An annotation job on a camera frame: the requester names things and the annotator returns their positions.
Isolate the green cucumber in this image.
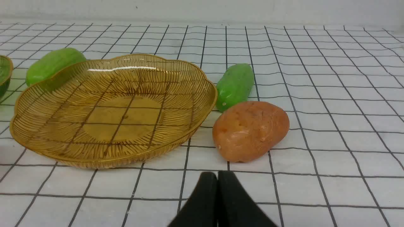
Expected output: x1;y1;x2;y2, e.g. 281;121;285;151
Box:
216;63;254;112
26;48;86;86

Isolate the green glass plate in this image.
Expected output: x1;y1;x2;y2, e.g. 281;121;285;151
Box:
0;55;14;98

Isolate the brown potato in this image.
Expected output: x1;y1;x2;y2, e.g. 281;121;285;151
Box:
212;101;290;162

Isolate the amber glass plate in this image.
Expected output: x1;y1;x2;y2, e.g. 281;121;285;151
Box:
9;54;218;169

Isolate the white grid tablecloth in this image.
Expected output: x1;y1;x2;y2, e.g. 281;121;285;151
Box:
1;21;404;227

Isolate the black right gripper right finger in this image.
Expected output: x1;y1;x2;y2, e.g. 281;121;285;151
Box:
218;171;277;227

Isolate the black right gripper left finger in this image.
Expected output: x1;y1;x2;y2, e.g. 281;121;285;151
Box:
169;172;218;227

